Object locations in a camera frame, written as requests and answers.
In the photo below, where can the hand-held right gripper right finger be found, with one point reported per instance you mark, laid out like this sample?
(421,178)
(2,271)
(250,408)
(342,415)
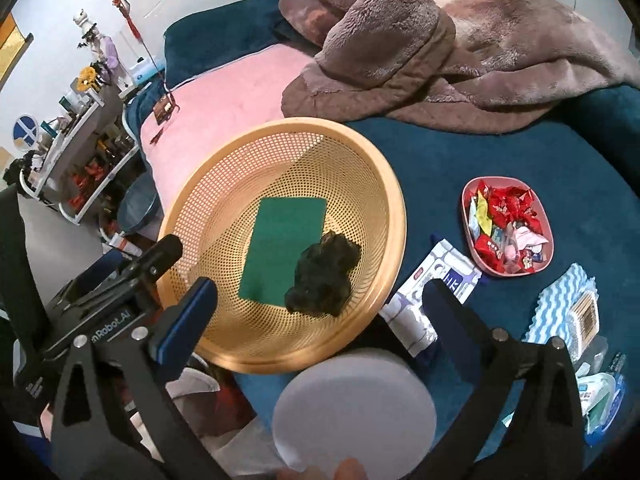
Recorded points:
(442,317)

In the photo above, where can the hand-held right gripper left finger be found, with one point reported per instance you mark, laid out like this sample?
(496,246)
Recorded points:
(187,322)

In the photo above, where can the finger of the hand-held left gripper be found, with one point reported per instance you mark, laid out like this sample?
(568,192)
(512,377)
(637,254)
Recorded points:
(157,255)

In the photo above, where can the beige plastic mesh basket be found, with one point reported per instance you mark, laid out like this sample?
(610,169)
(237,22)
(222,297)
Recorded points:
(225,195)

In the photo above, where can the blue white wavy cloth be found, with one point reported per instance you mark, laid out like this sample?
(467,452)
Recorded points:
(552,300)

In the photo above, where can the white orange tube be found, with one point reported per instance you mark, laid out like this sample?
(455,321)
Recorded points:
(125,246)

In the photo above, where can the white blue wet wipes pack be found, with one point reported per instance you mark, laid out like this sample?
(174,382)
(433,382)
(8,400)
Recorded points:
(442,270)

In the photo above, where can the blue basin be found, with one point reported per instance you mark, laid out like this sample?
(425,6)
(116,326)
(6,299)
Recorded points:
(140,205)

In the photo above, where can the pink oval tray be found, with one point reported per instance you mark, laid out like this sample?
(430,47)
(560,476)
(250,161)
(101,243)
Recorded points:
(487,267)

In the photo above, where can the pile of wrapped candies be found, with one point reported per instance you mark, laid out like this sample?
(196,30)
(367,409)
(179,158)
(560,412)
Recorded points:
(505,205)

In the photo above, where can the dark crumpled cloth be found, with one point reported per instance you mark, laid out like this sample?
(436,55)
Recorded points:
(320,275)

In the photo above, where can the white round lid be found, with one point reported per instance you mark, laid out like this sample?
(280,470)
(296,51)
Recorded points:
(350,410)

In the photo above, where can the white shelving cart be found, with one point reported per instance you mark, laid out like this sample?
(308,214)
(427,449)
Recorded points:
(65,150)

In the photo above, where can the cotton swab box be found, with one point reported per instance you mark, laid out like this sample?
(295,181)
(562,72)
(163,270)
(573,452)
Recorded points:
(586,317)

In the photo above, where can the brown tasselled charm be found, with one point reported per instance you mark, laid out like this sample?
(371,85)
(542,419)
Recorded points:
(164,107)

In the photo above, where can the clear bag of face masks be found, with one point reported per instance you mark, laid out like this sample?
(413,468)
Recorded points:
(597,395)

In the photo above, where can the round blue white sign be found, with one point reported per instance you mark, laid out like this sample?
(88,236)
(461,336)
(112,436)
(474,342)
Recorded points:
(25,132)

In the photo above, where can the white teal small appliance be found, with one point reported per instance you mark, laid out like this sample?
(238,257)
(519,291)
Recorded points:
(145,70)

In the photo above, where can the yellow flower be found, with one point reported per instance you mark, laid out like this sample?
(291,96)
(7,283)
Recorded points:
(87,80)

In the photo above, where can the white figurine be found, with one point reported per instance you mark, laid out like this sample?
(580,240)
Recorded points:
(100,45)

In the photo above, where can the teal plush pillow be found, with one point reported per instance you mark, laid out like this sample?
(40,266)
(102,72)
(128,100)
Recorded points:
(220,35)

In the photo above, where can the red hanging knot ornament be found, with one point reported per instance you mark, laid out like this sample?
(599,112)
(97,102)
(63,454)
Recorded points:
(131,22)

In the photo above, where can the brown fleece blanket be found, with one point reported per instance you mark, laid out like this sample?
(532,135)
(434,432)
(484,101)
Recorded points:
(400,60)

